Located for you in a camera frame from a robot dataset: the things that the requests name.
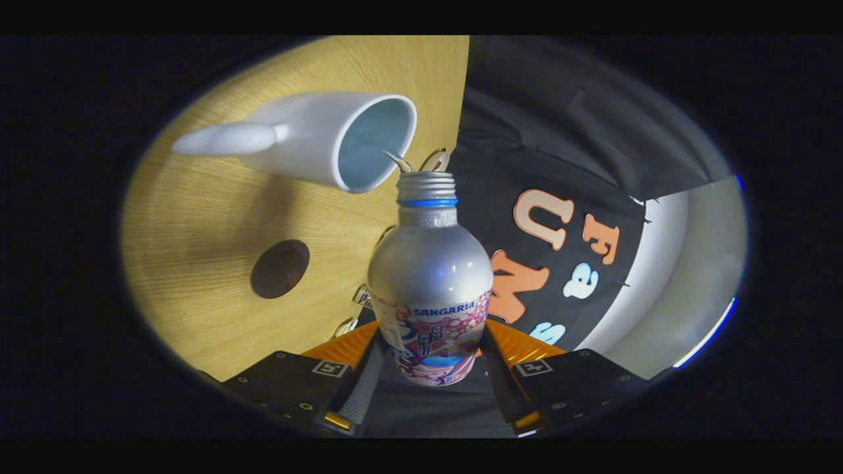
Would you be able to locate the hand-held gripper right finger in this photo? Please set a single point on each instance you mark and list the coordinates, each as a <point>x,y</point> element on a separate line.
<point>500,382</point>

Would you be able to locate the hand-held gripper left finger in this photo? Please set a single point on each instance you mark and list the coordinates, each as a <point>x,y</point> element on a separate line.
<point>365,388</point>

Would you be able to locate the silver juice bottle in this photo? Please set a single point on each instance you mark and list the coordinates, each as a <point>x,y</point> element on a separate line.
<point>428,263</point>

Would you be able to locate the round dark brown coaster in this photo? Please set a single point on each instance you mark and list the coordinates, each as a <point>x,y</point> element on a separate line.
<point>280,268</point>

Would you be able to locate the small white plate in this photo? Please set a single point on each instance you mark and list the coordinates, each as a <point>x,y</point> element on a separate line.
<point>437,161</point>

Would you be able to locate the wooden table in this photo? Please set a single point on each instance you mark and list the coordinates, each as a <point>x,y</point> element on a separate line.
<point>197,217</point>

